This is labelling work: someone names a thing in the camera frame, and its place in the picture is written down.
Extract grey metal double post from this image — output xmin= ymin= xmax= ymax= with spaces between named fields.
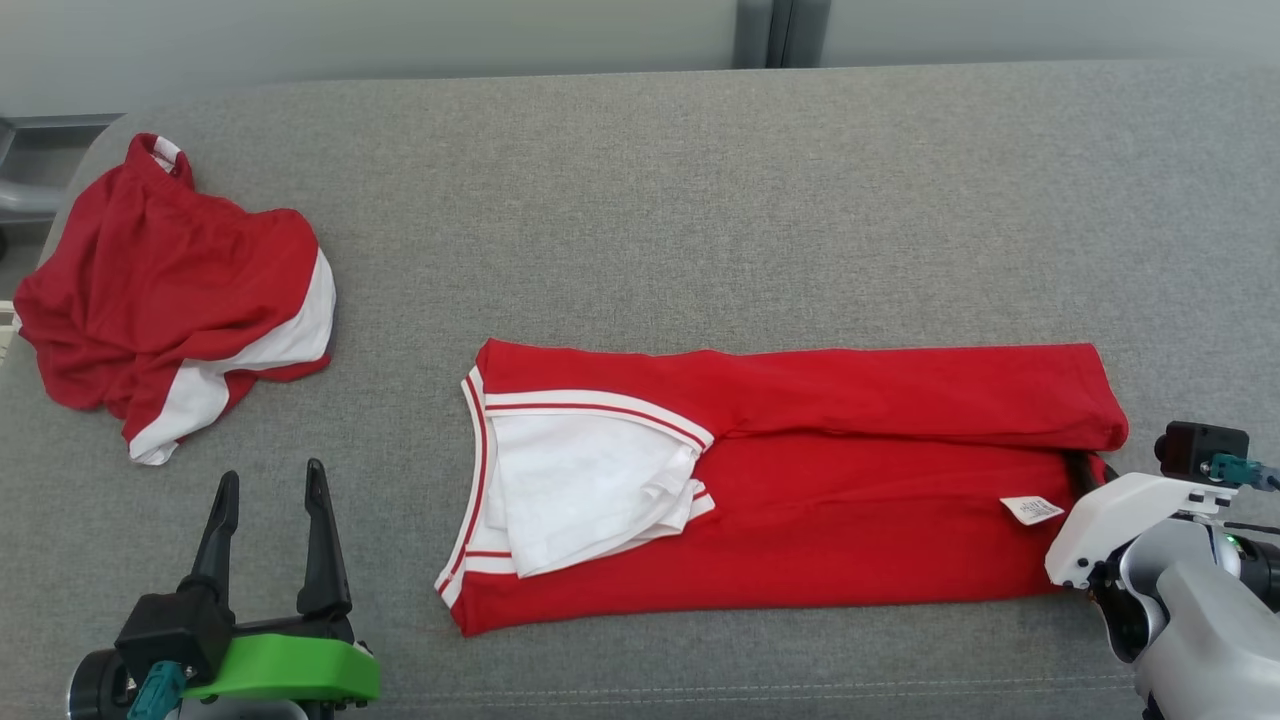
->
xmin=735 ymin=0 xmax=831 ymax=69

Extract left camera cable teal plug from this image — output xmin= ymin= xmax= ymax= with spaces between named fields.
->
xmin=125 ymin=660 xmax=193 ymax=720

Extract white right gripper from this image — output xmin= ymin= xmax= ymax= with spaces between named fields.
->
xmin=1045 ymin=452 xmax=1226 ymax=589

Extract grey metal frame with wheel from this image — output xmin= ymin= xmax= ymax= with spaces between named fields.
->
xmin=0 ymin=113 xmax=123 ymax=226

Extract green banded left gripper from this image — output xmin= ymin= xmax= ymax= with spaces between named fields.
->
xmin=178 ymin=458 xmax=381 ymax=703

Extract red shorts with white panels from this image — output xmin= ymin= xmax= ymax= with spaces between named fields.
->
xmin=12 ymin=133 xmax=338 ymax=467

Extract red shirt with white sleeves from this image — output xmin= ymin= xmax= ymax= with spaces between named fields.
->
xmin=433 ymin=338 xmax=1131 ymax=638

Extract right camera cable teal plug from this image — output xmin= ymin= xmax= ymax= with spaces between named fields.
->
xmin=1205 ymin=453 xmax=1280 ymax=531

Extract camera cable teal plug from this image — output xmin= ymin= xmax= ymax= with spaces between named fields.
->
xmin=125 ymin=660 xmax=193 ymax=720
xmin=1205 ymin=453 xmax=1280 ymax=531

